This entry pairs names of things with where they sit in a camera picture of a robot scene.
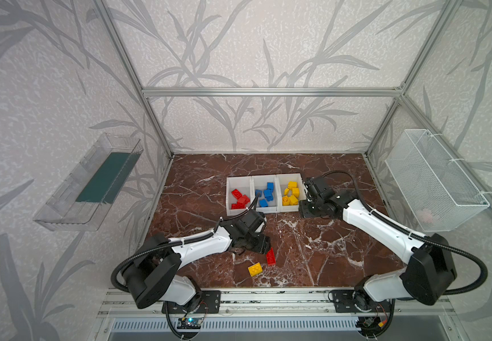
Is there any yellow long lego brick front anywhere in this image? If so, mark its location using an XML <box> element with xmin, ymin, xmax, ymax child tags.
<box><xmin>287</xmin><ymin>181</ymin><xmax>298</xmax><ymax>189</ymax></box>

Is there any long red lego brick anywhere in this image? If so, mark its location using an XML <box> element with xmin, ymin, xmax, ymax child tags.
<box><xmin>266</xmin><ymin>248</ymin><xmax>276</xmax><ymax>266</ymax></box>

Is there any dark blue upturned lego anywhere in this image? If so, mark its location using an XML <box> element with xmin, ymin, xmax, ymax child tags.
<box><xmin>263</xmin><ymin>190</ymin><xmax>274</xmax><ymax>202</ymax></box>

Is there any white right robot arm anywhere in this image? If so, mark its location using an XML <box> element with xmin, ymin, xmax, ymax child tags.
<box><xmin>299</xmin><ymin>173</ymin><xmax>488</xmax><ymax>311</ymax></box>

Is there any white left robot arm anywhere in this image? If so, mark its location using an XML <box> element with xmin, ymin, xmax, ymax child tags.
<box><xmin>111</xmin><ymin>206</ymin><xmax>271</xmax><ymax>313</ymax></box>

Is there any white middle bin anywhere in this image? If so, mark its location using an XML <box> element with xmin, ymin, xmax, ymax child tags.
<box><xmin>252</xmin><ymin>175</ymin><xmax>278</xmax><ymax>214</ymax></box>

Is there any white bin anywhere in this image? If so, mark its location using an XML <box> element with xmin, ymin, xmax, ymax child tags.
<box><xmin>276</xmin><ymin>173</ymin><xmax>307</xmax><ymax>213</ymax></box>
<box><xmin>252</xmin><ymin>175</ymin><xmax>278</xmax><ymax>214</ymax></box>
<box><xmin>226</xmin><ymin>176</ymin><xmax>253</xmax><ymax>217</ymax></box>

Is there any white left bin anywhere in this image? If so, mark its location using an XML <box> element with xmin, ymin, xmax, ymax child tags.
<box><xmin>226</xmin><ymin>176</ymin><xmax>253</xmax><ymax>217</ymax></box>

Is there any white right bin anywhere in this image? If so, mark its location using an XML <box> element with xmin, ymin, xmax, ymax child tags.
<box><xmin>276</xmin><ymin>173</ymin><xmax>307</xmax><ymax>213</ymax></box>

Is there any pink object in basket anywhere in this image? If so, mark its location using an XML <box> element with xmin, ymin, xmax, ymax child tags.
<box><xmin>416</xmin><ymin>208</ymin><xmax>434</xmax><ymax>224</ymax></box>

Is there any green circuit board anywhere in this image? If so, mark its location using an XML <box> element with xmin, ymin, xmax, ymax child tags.
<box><xmin>176</xmin><ymin>317</ymin><xmax>204</xmax><ymax>330</ymax></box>

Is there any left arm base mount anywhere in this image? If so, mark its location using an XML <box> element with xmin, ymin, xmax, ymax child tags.
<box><xmin>162</xmin><ymin>276</ymin><xmax>222</xmax><ymax>314</ymax></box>

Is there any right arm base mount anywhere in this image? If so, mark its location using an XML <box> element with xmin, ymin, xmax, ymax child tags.
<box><xmin>328</xmin><ymin>276</ymin><xmax>392</xmax><ymax>313</ymax></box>

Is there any white wire mesh basket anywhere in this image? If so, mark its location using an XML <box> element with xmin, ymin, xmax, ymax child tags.
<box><xmin>385</xmin><ymin>129</ymin><xmax>490</xmax><ymax>232</ymax></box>

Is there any aluminium frame rail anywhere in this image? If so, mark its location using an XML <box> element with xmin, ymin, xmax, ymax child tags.
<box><xmin>96</xmin><ymin>286</ymin><xmax>456</xmax><ymax>318</ymax></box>

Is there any clear plastic wall tray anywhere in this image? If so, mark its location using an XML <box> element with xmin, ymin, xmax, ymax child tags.
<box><xmin>33</xmin><ymin>133</ymin><xmax>144</xmax><ymax>232</ymax></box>

